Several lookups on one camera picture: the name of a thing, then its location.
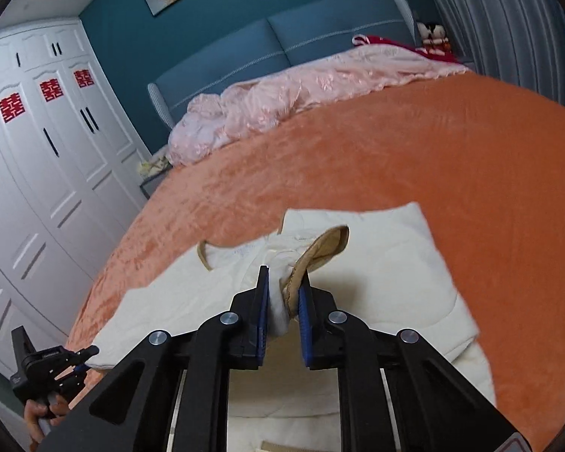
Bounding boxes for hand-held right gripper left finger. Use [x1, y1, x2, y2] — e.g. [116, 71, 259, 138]
[42, 266, 270, 452]

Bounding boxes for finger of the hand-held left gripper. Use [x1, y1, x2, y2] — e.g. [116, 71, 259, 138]
[60, 345, 100, 364]
[51, 365, 89, 389]

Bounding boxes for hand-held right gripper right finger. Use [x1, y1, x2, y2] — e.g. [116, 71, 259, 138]
[298, 274, 534, 452]

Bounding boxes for cream quilted garment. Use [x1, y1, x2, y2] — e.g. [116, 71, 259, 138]
[89, 202, 498, 452]

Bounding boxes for person's left hand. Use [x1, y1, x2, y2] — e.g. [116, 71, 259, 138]
[23, 393, 70, 452]

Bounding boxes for white wardrobe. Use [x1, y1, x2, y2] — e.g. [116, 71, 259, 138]
[0, 21, 151, 373]

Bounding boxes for orange plush blanket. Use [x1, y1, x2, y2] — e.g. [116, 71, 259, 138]
[66, 73, 565, 452]

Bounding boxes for grey bedside table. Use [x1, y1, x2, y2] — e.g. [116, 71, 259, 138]
[452, 49, 477, 71]
[139, 151, 175, 199]

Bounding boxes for pale cloth on bedside table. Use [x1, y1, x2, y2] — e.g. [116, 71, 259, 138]
[139, 157, 173, 176]

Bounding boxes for pink embroidered quilt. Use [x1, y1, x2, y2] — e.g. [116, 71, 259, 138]
[168, 46, 472, 166]

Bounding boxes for blue padded headboard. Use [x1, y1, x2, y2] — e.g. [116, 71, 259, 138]
[147, 0, 417, 133]

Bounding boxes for red cloth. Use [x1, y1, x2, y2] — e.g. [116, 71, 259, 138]
[351, 34, 461, 64]

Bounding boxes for plush doll toy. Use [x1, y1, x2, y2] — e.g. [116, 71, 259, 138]
[415, 21, 453, 55]

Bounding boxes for grey curtain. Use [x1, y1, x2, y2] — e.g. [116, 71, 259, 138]
[414, 0, 565, 118]

